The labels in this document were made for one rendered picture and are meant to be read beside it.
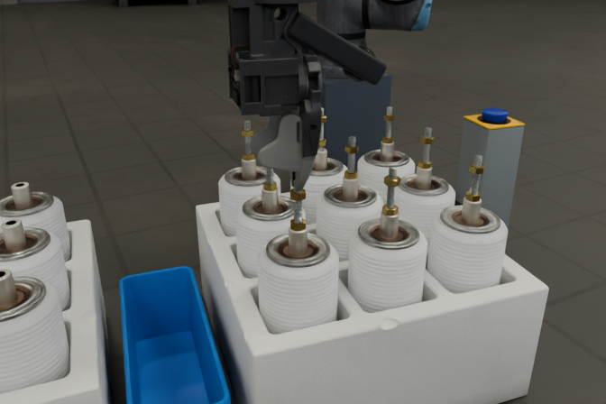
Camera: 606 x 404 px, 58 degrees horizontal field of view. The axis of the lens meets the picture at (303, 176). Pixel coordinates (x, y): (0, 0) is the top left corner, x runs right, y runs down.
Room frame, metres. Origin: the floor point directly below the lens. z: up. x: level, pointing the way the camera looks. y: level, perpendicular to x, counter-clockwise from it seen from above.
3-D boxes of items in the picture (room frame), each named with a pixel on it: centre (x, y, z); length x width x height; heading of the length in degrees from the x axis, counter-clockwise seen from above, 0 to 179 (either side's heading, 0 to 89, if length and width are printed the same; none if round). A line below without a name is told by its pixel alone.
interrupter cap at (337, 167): (0.82, -0.03, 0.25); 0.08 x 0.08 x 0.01
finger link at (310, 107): (0.54, 0.00, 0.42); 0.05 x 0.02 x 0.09; 16
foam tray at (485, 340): (0.71, -0.07, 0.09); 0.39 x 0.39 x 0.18; 19
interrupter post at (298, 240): (0.56, 0.01, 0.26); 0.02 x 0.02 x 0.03
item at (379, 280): (0.60, -0.11, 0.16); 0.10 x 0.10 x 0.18
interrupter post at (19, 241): (0.57, 0.34, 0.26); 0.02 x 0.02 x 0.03
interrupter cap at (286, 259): (0.56, 0.01, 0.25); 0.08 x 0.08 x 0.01
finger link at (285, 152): (0.54, 0.02, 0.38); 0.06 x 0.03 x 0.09; 106
